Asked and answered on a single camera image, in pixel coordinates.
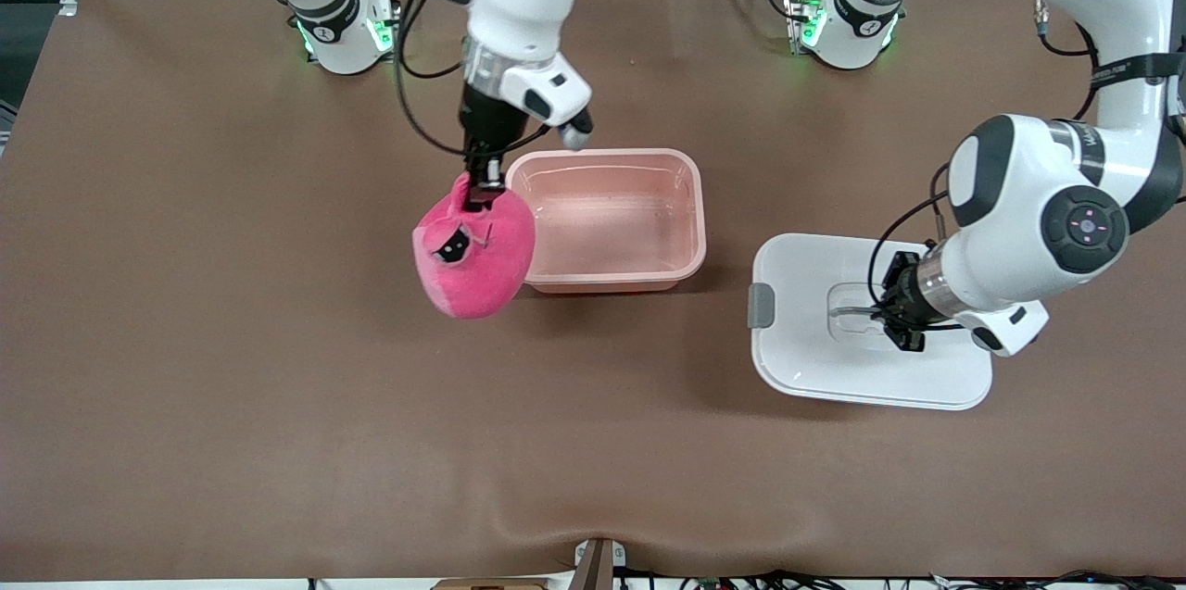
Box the wooden clamp block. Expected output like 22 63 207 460
573 538 627 590

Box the pink plush toy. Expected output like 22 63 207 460
412 171 537 320

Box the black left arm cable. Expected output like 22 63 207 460
866 0 1186 332

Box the pink plastic storage box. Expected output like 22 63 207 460
505 148 707 295

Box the brown table mat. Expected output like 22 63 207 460
0 0 1186 584

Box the white box lid with handle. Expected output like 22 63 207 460
751 232 994 411

